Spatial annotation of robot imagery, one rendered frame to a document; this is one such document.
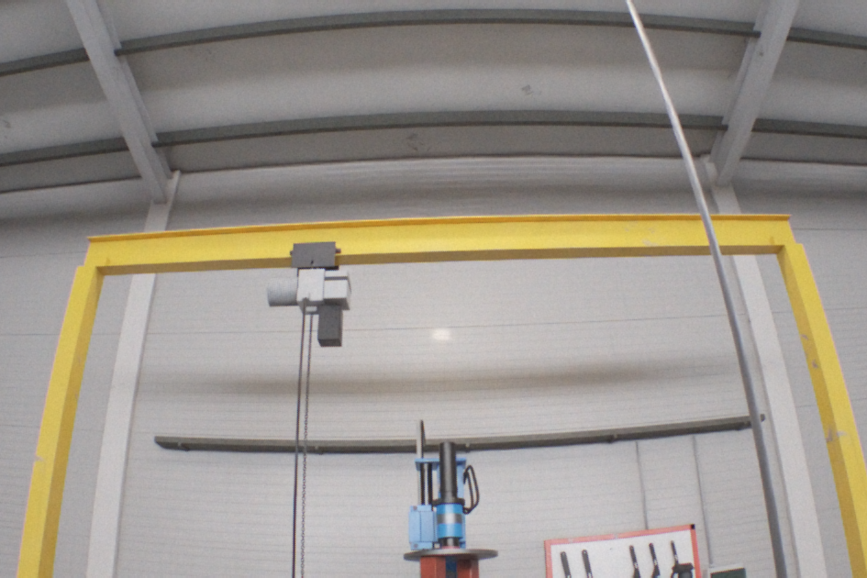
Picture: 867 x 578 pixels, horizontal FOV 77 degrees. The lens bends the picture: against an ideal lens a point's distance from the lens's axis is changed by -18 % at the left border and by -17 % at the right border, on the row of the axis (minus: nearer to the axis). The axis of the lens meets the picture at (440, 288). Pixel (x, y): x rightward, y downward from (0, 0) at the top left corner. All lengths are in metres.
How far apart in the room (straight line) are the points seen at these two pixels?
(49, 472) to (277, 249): 2.16
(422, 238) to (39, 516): 3.12
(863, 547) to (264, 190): 7.03
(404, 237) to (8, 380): 5.43
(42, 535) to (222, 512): 2.56
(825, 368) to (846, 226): 4.70
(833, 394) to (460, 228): 2.78
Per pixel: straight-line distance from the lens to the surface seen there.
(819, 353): 4.56
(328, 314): 4.05
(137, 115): 7.77
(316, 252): 4.26
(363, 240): 4.36
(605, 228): 4.51
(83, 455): 7.26
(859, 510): 4.37
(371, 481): 6.17
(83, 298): 4.77
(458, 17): 6.54
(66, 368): 4.57
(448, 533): 3.96
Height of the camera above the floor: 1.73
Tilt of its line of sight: 29 degrees up
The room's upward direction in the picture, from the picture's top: 2 degrees counter-clockwise
